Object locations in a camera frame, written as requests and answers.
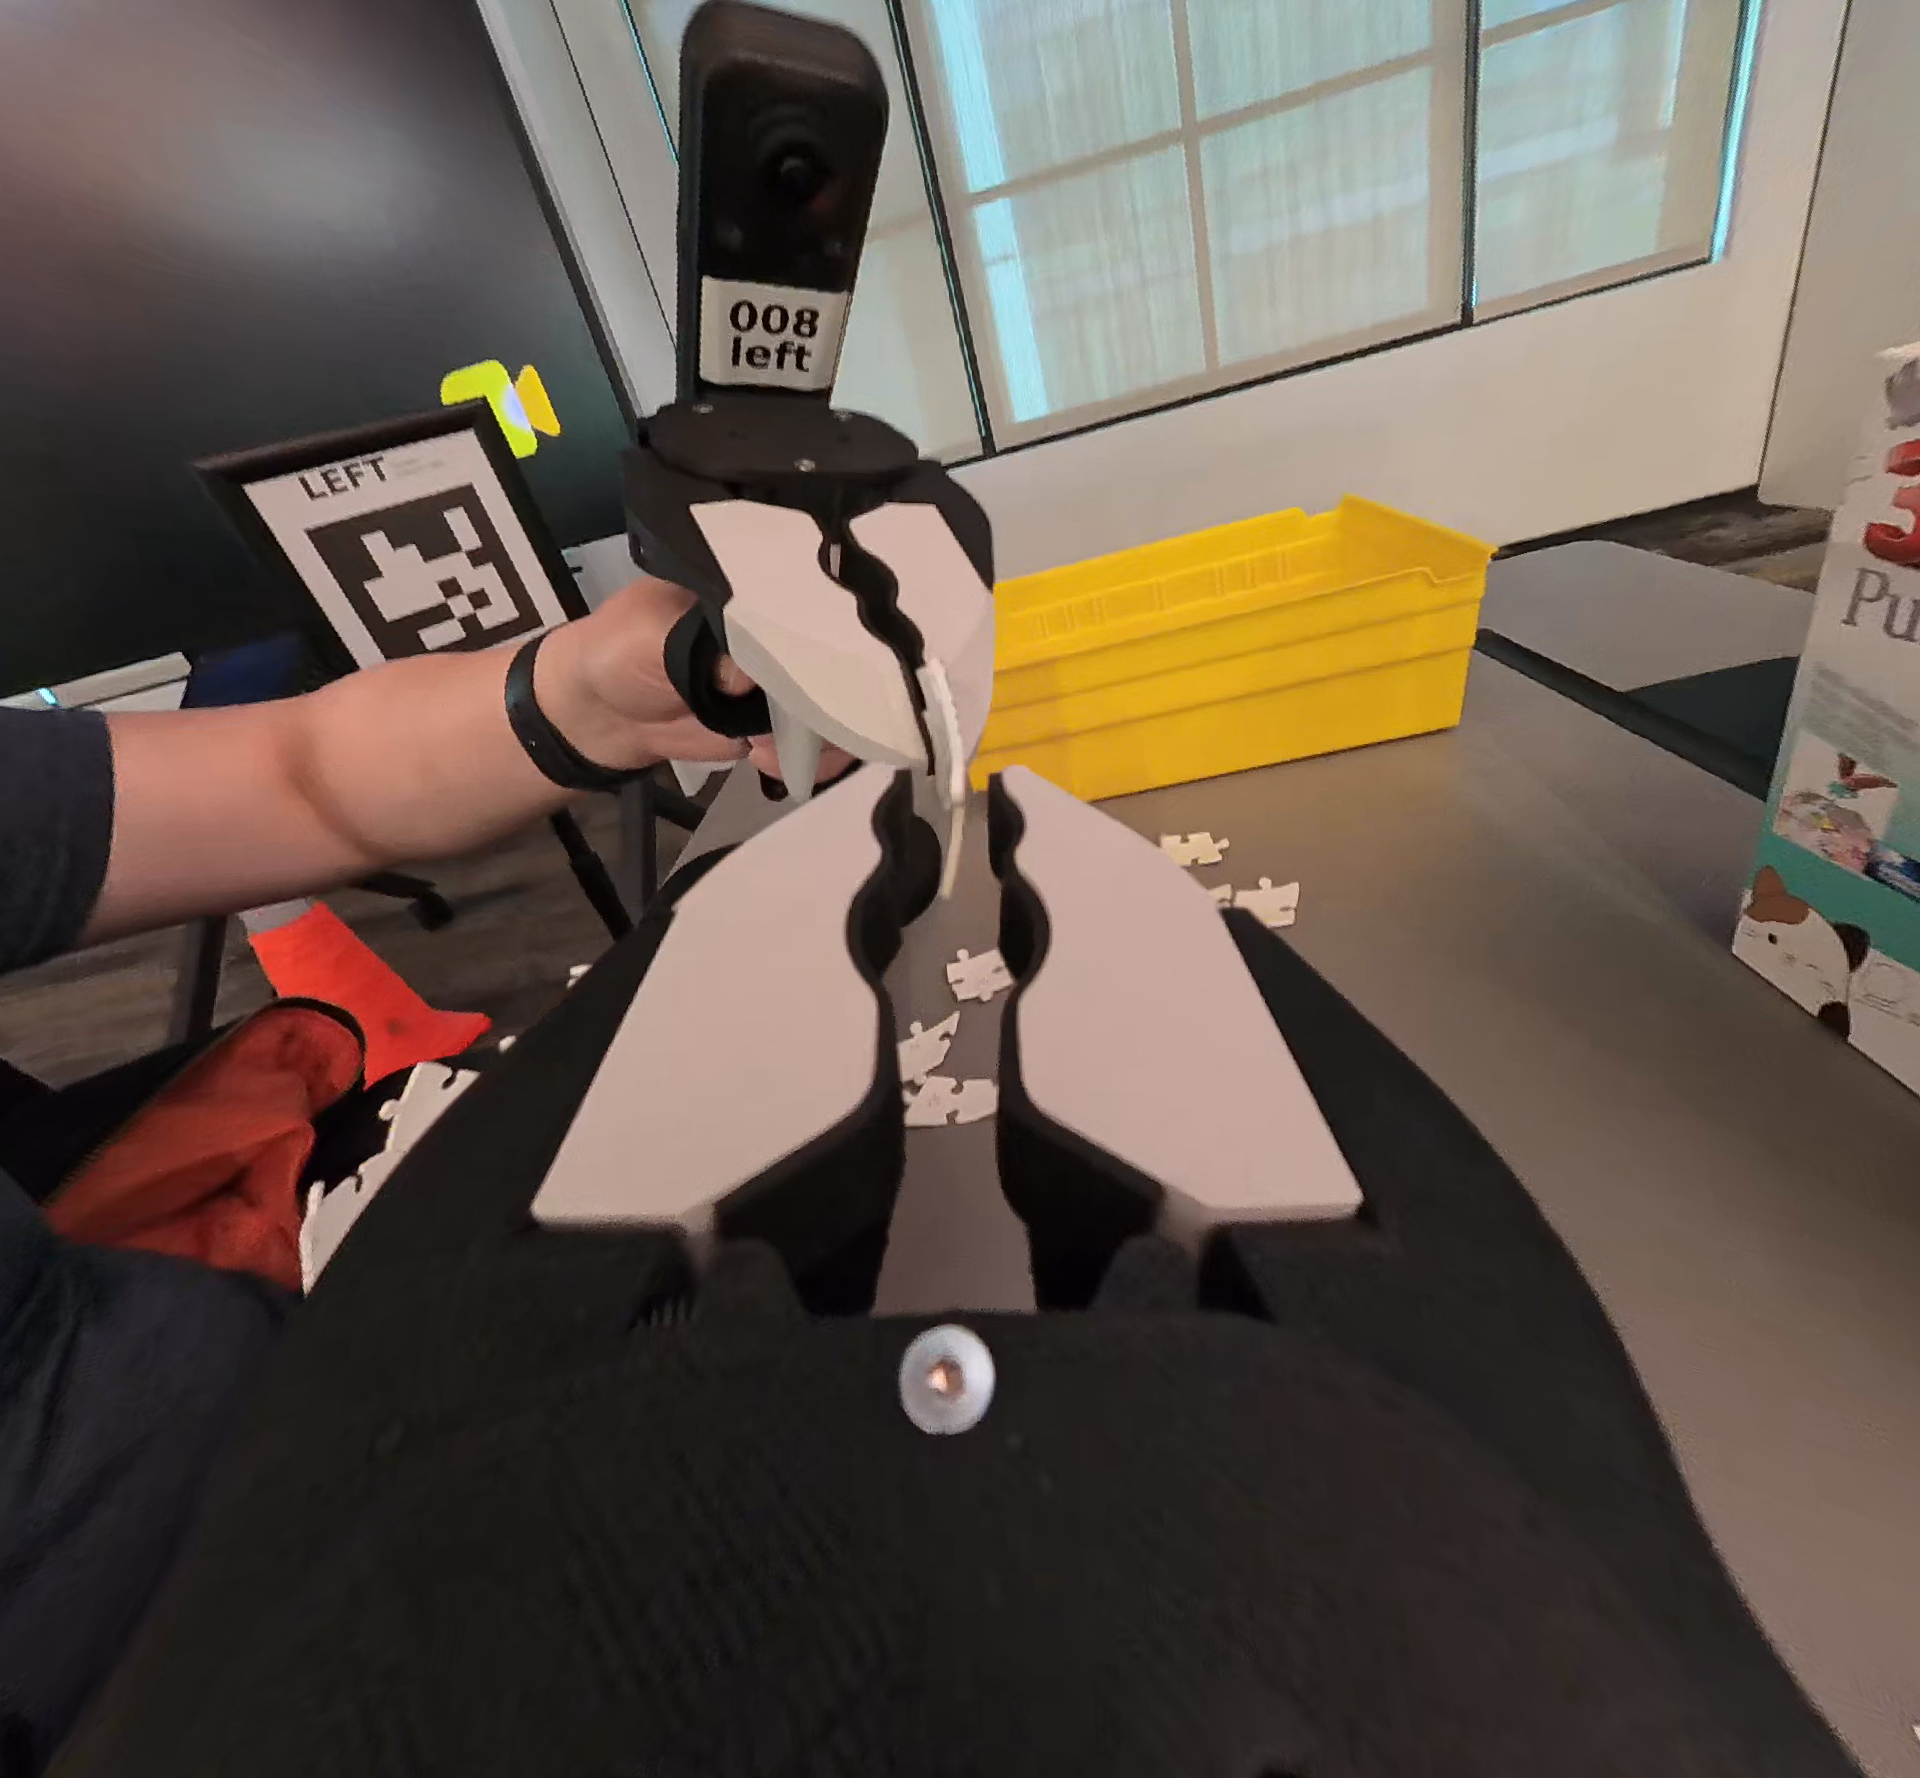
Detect large grid window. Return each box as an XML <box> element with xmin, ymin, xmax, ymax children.
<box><xmin>576</xmin><ymin>0</ymin><xmax>1791</xmax><ymax>445</ymax></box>

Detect orange traffic cone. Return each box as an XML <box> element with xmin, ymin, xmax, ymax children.
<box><xmin>244</xmin><ymin>900</ymin><xmax>495</xmax><ymax>1088</ymax></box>

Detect black wristband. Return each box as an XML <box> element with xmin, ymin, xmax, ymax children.
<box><xmin>503</xmin><ymin>626</ymin><xmax>632</xmax><ymax>794</ymax></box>

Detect person's left forearm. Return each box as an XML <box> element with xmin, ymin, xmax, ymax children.
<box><xmin>0</xmin><ymin>630</ymin><xmax>550</xmax><ymax>977</ymax></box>

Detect colourful cartoon puzzle ball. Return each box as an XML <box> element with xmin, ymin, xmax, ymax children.
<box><xmin>296</xmin><ymin>1057</ymin><xmax>486</xmax><ymax>1292</ymax></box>

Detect orange jacket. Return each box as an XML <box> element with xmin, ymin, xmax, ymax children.
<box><xmin>42</xmin><ymin>1000</ymin><xmax>371</xmax><ymax>1288</ymax></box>

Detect white puzzle pieces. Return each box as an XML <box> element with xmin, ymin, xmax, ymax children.
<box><xmin>566</xmin><ymin>830</ymin><xmax>1305</xmax><ymax>1131</ymax></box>

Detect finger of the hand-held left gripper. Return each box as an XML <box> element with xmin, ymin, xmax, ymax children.
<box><xmin>686</xmin><ymin>500</ymin><xmax>941</xmax><ymax>776</ymax></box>
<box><xmin>840</xmin><ymin>500</ymin><xmax>996</xmax><ymax>777</ymax></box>

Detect yellow plastic bin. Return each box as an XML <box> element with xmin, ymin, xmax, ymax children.
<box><xmin>967</xmin><ymin>493</ymin><xmax>1500</xmax><ymax>805</ymax></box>

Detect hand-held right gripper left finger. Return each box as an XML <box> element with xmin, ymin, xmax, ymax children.
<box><xmin>532</xmin><ymin>761</ymin><xmax>920</xmax><ymax>1310</ymax></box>

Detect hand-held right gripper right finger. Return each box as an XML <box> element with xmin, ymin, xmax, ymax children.
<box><xmin>985</xmin><ymin>764</ymin><xmax>1369</xmax><ymax>1310</ymax></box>

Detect yellow camera-shaped sticker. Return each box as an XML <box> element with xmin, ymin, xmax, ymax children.
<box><xmin>439</xmin><ymin>359</ymin><xmax>564</xmax><ymax>445</ymax></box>

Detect black framed marker sign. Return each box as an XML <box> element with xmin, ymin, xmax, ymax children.
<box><xmin>193</xmin><ymin>399</ymin><xmax>591</xmax><ymax>681</ymax></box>

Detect teal puzzle box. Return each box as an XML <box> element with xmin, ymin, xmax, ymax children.
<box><xmin>1729</xmin><ymin>339</ymin><xmax>1920</xmax><ymax>1102</ymax></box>

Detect large black display panel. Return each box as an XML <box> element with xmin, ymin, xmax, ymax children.
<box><xmin>0</xmin><ymin>0</ymin><xmax>640</xmax><ymax>699</ymax></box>

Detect person's left hand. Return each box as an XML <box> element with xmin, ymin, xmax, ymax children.
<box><xmin>537</xmin><ymin>578</ymin><xmax>786</xmax><ymax>789</ymax></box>

